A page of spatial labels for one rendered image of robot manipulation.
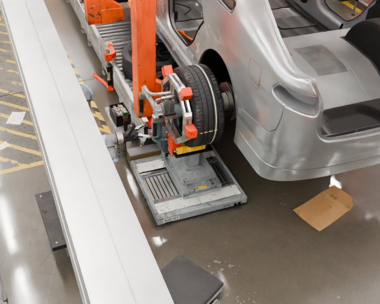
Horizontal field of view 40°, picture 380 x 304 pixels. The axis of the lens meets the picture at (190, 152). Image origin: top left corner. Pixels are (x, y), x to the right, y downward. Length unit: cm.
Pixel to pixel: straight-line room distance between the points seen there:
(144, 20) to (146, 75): 50
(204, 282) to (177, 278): 18
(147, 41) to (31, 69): 346
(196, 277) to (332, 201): 171
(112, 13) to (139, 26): 210
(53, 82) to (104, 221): 33
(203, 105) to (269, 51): 78
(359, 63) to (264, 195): 143
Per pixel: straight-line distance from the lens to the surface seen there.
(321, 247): 452
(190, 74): 412
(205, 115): 402
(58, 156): 74
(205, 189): 459
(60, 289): 413
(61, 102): 85
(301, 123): 344
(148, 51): 441
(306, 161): 367
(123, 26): 689
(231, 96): 429
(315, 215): 474
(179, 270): 374
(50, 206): 428
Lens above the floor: 328
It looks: 39 degrees down
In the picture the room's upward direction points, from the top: 3 degrees clockwise
